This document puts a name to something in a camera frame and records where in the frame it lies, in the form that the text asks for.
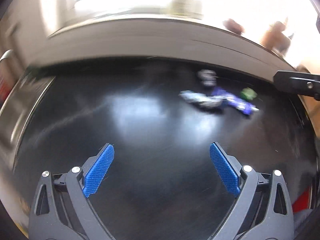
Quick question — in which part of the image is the red object at right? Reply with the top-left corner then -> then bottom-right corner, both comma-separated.
292,186 -> 312,213

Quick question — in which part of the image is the crumpled green packet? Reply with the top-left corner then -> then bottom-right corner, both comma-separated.
240,87 -> 257,102

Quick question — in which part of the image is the purple squeeze tube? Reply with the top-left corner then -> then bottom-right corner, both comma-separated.
211,87 -> 259,116

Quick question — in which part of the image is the silver crumpled wrapper back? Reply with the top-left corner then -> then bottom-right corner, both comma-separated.
197,69 -> 216,87

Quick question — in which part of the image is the stainless steel sink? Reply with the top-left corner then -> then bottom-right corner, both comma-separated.
1,76 -> 54,170

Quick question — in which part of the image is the silver foil wrapper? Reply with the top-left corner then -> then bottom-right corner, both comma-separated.
179,90 -> 227,109

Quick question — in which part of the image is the red dish soap bottle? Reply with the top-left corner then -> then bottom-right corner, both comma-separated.
1,63 -> 12,103

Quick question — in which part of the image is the chrome faucet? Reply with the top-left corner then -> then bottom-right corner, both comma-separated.
0,49 -> 14,62

